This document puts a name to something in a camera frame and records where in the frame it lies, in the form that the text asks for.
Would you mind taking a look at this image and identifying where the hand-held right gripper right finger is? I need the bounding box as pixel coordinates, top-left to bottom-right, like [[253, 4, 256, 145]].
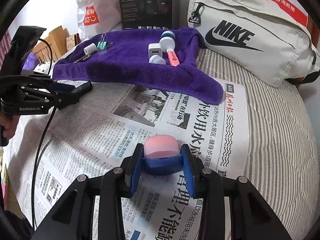
[[180, 144, 293, 240]]

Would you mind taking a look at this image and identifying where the blue pink round container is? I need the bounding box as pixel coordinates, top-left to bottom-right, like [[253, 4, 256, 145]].
[[142, 134, 184, 175]]

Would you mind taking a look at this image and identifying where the white usb charger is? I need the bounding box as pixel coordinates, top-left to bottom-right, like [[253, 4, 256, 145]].
[[148, 43, 163, 58]]

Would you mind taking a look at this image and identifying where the person's left hand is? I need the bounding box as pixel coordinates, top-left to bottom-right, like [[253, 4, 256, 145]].
[[0, 112, 19, 138]]

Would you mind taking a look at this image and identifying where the newspaper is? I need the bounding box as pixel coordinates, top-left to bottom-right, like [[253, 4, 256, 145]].
[[25, 79, 250, 240]]

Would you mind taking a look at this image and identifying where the small white round jar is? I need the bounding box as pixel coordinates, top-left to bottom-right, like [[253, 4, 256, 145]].
[[149, 55, 167, 65]]

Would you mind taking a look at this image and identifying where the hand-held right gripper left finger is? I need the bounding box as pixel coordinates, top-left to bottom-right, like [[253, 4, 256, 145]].
[[31, 144, 145, 240]]

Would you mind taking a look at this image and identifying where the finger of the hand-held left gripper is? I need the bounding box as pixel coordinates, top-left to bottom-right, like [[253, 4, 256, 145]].
[[51, 80, 77, 94], [54, 86, 84, 110]]

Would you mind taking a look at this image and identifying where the white shopping bag red label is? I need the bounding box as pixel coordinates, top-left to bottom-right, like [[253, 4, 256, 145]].
[[76, 0, 123, 40]]

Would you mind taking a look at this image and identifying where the green binder clip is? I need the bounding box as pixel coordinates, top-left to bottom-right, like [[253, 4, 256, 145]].
[[96, 33, 113, 50]]

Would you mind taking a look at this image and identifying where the wooden headboard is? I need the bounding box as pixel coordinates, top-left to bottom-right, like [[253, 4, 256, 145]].
[[32, 25, 67, 63]]

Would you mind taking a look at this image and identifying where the black product box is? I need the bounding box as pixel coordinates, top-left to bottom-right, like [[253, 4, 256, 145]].
[[117, 0, 173, 30]]

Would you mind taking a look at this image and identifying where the beige logo sling bag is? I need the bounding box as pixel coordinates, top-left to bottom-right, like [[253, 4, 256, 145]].
[[187, 0, 320, 88]]

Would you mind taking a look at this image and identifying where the purple towel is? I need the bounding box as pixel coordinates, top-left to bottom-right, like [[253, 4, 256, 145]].
[[53, 27, 224, 105]]

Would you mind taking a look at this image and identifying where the white spotted plush toy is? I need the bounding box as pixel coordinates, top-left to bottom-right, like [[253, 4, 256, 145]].
[[34, 61, 54, 75]]

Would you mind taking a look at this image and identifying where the small brown box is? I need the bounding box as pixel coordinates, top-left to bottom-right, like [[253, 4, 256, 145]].
[[65, 34, 80, 52]]

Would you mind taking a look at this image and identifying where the small white cylinder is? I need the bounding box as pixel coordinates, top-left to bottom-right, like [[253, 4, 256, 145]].
[[83, 43, 97, 55]]

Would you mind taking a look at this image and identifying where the red white printed box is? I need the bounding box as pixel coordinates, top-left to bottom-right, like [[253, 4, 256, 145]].
[[246, 0, 309, 28]]

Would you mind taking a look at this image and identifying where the white teal cream jar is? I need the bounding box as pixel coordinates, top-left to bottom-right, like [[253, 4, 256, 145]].
[[159, 31, 175, 52]]

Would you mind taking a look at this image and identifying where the pink highlighter pen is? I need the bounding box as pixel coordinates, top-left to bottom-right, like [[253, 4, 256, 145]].
[[166, 50, 181, 67]]

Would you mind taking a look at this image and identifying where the dark brown slim bottle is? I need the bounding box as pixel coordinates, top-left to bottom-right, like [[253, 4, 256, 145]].
[[72, 54, 92, 63]]

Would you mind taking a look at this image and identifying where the purple plush toy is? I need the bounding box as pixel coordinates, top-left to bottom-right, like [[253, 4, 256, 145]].
[[24, 52, 38, 70]]

